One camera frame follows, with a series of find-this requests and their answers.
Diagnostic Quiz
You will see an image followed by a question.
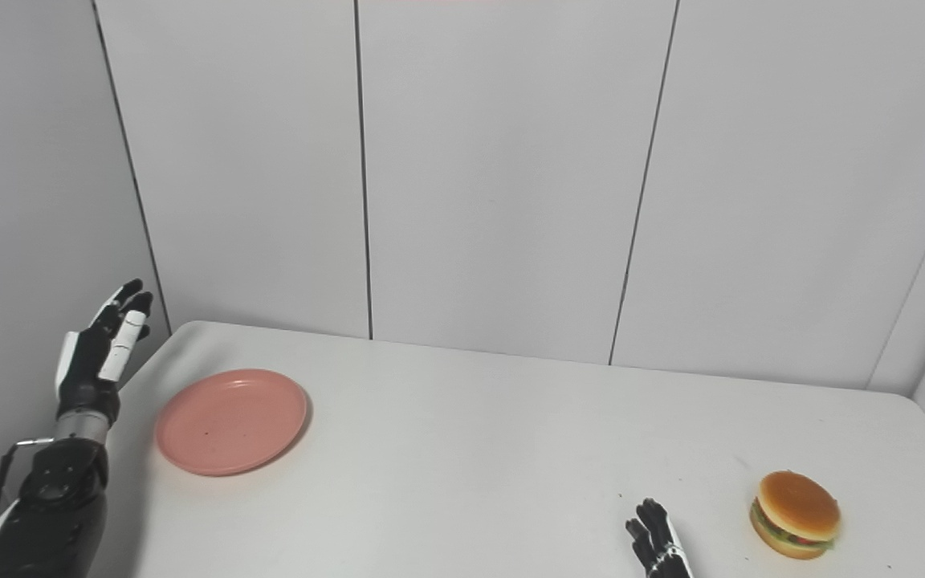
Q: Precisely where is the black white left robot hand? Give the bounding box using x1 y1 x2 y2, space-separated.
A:
55 279 154 428

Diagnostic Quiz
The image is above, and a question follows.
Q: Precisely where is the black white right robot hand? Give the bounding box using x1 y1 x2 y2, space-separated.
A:
625 498 695 578

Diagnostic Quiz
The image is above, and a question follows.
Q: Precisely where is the toy hamburger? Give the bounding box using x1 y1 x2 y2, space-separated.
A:
748 470 842 561

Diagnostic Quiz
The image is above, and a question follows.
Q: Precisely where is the pink round plate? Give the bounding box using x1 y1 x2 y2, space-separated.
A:
154 368 309 478

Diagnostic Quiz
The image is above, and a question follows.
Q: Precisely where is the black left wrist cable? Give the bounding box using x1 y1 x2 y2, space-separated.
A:
0 437 55 548

